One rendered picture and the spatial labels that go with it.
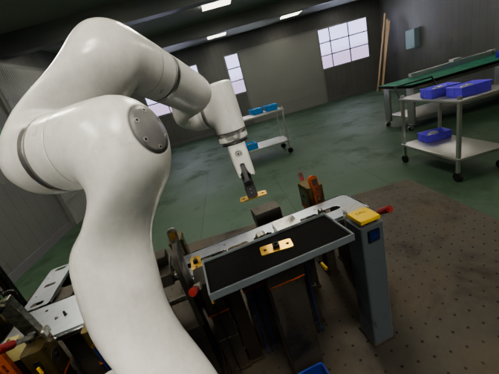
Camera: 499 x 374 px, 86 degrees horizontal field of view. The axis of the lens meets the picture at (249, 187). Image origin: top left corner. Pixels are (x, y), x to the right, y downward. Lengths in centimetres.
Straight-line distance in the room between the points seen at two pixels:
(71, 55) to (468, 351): 115
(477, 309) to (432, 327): 17
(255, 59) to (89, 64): 1070
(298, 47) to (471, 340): 1090
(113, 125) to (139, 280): 18
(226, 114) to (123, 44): 35
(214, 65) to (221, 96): 1028
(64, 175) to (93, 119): 8
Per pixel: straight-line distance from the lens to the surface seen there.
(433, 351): 108
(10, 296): 98
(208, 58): 1103
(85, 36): 44
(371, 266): 84
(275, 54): 1121
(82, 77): 42
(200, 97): 59
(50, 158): 36
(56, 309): 126
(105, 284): 36
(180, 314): 94
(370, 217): 77
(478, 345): 112
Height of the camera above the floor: 156
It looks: 21 degrees down
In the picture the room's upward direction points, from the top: 16 degrees counter-clockwise
